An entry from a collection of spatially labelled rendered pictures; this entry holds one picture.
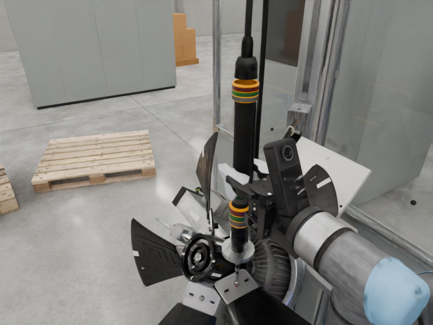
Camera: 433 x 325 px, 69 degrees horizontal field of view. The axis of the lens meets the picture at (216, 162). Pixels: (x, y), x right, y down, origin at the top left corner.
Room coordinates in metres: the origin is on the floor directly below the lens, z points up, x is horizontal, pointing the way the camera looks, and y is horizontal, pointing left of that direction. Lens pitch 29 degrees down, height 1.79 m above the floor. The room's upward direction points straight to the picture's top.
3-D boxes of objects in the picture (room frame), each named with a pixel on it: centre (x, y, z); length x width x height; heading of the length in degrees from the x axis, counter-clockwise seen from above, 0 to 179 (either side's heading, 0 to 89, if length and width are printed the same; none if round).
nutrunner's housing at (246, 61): (0.49, -0.05, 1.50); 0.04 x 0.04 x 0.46
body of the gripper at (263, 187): (0.40, -0.11, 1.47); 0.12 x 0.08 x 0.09; 31
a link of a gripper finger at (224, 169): (0.48, -0.03, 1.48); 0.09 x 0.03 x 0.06; 43
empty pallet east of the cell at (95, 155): (3.21, 1.36, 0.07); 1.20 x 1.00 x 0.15; 105
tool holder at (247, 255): (0.50, -0.05, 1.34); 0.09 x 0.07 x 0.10; 156
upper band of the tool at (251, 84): (0.49, -0.05, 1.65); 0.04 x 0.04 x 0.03
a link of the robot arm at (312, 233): (0.33, -0.15, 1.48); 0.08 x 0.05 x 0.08; 121
